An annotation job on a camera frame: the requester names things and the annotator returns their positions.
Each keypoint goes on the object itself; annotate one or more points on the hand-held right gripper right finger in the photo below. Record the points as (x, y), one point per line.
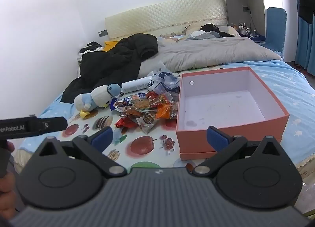
(216, 139)

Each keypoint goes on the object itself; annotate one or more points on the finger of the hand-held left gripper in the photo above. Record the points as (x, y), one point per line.
(54, 124)

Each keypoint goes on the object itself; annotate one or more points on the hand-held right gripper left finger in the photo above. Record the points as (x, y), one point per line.
(102, 136)

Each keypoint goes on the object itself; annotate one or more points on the pink cardboard box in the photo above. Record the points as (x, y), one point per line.
(194, 140)

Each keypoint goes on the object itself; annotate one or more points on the pile of snack packets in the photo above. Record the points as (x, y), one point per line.
(142, 108)

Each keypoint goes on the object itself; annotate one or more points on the person's left hand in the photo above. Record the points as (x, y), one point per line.
(7, 187)

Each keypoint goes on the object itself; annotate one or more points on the pink box lid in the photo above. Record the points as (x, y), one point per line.
(196, 156)

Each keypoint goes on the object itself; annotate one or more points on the blue white plush bird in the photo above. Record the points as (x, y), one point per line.
(98, 96)

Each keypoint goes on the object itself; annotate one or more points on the white tube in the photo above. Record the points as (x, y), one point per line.
(135, 84)

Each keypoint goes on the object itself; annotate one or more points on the clear blue print plastic bag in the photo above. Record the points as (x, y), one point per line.
(167, 79)

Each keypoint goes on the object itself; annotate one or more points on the black puffer jacket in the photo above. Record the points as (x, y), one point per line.
(110, 57)

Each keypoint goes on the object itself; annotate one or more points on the black white clothes heap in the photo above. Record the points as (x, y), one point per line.
(89, 46)

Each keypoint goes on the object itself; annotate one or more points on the grey quilt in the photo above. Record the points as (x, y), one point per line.
(209, 52)

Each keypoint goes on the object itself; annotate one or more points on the yellow cloth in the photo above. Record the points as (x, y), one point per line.
(110, 45)

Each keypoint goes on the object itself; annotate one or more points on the grey blue garment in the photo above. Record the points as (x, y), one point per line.
(199, 35)

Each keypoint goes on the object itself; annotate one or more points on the bedside table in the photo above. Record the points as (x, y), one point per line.
(257, 38)

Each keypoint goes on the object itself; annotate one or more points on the pink pillow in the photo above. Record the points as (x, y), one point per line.
(169, 40)

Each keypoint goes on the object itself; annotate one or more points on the black garment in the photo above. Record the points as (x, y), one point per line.
(209, 28)

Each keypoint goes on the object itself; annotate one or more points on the cluster of cosmetic bottles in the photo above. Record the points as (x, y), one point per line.
(242, 27)

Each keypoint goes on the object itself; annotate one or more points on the blue covered chair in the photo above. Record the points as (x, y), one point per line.
(275, 27)

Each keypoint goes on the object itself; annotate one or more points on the blue curtain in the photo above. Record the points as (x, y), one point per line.
(305, 45)

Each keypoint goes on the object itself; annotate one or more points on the cream quilted headboard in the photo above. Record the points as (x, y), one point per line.
(160, 17)

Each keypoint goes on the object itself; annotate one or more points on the grey wall switch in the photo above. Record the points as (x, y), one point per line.
(102, 33)

